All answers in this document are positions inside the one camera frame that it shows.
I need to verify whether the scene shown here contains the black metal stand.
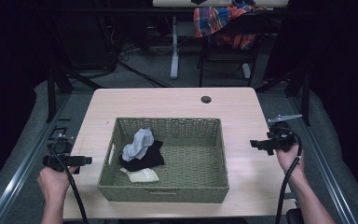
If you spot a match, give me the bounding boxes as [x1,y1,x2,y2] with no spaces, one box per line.
[44,64,104,124]
[255,67,312,127]

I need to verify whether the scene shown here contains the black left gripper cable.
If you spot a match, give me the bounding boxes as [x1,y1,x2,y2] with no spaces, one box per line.
[47,144,90,224]

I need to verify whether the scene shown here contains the black floor cables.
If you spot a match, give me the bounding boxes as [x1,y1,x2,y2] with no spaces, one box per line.
[117,43,172,89]

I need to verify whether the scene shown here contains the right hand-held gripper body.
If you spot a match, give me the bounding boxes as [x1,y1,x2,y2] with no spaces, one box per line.
[266,114,303,154]

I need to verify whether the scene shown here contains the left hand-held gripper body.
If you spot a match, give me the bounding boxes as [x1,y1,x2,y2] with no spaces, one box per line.
[42,133,76,173]

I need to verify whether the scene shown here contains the black cloth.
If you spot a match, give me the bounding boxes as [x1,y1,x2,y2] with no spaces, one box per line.
[118,140,166,173]

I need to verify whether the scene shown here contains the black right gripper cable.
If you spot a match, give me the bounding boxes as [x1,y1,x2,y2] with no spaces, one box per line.
[274,125,304,224]

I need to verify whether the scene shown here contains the white desk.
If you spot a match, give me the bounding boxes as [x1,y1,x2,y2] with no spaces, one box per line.
[152,0,290,80]

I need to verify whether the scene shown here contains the plaid shirt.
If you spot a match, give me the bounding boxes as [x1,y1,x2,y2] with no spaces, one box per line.
[193,0,267,50]

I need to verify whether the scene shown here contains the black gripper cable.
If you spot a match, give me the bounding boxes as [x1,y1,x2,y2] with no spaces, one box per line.
[47,144,90,224]
[274,125,304,224]

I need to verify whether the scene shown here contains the black chair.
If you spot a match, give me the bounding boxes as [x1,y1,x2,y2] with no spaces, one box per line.
[197,13,264,89]

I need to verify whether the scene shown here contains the person's left hand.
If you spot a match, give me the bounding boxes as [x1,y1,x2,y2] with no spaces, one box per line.
[36,165,79,203]

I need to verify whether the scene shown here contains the cream sock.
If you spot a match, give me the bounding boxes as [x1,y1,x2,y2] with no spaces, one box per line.
[119,167,160,184]

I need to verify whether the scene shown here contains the grey sock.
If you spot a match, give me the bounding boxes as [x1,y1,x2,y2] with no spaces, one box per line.
[121,127,156,162]

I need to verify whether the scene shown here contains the green woven basket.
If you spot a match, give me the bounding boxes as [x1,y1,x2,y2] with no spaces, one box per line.
[97,117,230,204]

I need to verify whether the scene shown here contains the person's right hand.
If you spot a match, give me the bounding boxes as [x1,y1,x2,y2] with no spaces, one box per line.
[275,145,308,187]

